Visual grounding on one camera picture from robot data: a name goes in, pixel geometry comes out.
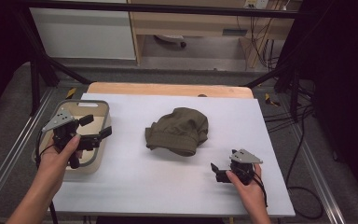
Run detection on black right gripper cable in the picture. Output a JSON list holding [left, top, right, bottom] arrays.
[[254, 170, 269, 208]]

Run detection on white cabinet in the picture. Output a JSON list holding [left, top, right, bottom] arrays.
[[29, 0, 137, 61]]

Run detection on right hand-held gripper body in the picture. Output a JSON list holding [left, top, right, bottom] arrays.
[[215, 147, 264, 186]]

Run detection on person's right hand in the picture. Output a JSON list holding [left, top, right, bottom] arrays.
[[225, 163, 264, 207]]

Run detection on black horizontal frame bar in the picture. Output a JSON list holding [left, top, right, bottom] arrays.
[[21, 1, 307, 20]]

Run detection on olive green hat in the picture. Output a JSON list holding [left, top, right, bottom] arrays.
[[145, 106, 210, 158]]

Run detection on black floor cable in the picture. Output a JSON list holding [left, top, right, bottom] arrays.
[[262, 105, 324, 220]]

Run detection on person's left hand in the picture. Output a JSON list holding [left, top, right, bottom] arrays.
[[36, 133, 84, 189]]

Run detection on white power strip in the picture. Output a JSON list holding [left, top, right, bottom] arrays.
[[243, 0, 270, 10]]

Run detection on aluminium rail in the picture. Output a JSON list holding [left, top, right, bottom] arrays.
[[287, 119, 347, 224], [0, 88, 56, 217]]

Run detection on white table board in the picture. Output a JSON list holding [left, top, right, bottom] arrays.
[[48, 92, 296, 218]]

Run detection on hanging desk cables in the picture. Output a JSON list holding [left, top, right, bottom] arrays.
[[236, 14, 282, 72]]

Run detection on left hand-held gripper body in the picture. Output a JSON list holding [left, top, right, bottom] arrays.
[[40, 106, 103, 171]]

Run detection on beige basket with grey rim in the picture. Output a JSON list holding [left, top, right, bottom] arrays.
[[31, 99, 112, 175]]

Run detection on light wooden table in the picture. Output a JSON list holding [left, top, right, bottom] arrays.
[[86, 81, 255, 100]]

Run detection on white office chair base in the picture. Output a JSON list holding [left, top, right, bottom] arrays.
[[153, 34, 187, 49]]

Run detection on light wooden desk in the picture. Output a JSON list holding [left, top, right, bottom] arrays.
[[126, 0, 303, 69]]

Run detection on black metal frame stand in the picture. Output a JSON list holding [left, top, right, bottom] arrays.
[[244, 46, 313, 123], [11, 6, 93, 118]]

